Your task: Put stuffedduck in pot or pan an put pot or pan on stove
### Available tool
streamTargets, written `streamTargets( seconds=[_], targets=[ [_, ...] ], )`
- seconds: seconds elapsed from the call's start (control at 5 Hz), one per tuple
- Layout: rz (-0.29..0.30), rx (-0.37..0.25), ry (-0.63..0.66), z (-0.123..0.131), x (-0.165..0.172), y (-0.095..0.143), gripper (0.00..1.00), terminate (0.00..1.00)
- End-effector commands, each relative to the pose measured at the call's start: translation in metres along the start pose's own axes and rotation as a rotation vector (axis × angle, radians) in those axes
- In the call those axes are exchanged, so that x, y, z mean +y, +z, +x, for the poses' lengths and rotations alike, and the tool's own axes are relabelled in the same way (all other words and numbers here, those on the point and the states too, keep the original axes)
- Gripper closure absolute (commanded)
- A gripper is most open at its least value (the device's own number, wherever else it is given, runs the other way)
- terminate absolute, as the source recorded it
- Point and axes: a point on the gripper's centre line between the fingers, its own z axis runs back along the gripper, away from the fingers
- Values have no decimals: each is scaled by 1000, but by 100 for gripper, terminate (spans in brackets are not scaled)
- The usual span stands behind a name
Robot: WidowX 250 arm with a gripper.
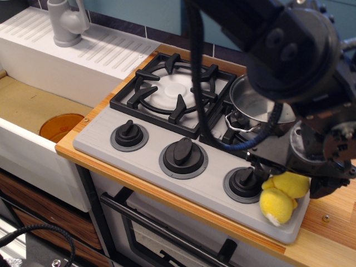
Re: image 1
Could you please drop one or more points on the grey toy stove top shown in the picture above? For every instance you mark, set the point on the grey toy stove top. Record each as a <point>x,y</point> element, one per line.
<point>205,190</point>

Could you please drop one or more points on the white toy sink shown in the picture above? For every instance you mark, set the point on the white toy sink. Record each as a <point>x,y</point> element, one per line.
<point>46,80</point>

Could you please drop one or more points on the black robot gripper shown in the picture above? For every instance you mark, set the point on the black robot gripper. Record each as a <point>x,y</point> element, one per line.
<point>277,155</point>

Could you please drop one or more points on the stainless steel pot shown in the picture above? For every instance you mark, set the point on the stainless steel pot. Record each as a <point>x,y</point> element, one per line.
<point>251,111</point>

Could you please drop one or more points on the black stove knob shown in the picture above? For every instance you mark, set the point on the black stove knob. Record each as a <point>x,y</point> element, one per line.
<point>129,137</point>
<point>241,185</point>
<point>183,159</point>

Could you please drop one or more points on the wooden drawer front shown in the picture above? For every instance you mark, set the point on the wooden drawer front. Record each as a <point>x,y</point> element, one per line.
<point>29,205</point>

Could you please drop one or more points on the black left stove knob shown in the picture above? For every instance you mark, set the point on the black left stove knob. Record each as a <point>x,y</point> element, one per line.
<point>129,137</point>

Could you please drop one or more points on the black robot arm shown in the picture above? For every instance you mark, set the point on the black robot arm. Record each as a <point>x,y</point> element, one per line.
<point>296,60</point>

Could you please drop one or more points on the grey toy faucet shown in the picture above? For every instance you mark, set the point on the grey toy faucet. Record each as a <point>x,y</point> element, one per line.
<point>67,25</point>

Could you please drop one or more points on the black middle stove knob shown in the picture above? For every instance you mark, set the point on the black middle stove knob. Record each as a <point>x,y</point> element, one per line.
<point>183,159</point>

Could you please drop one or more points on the black right burner grate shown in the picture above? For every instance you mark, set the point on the black right burner grate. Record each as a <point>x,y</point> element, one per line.
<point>236,143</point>

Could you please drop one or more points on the black left burner grate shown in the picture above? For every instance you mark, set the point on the black left burner grate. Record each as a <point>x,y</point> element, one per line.
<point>160,96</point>

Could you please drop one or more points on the black burner grate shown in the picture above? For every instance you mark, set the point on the black burner grate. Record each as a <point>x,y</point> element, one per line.
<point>236,143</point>
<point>160,96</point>

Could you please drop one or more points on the yellow stuffed duck toy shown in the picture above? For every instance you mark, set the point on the yellow stuffed duck toy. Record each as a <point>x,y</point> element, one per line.
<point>279,195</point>

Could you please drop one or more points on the black right stove knob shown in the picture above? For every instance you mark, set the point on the black right stove knob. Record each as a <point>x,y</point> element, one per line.
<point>241,185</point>

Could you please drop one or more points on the oven door with window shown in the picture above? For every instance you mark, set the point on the oven door with window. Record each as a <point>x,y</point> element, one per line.
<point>167,236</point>

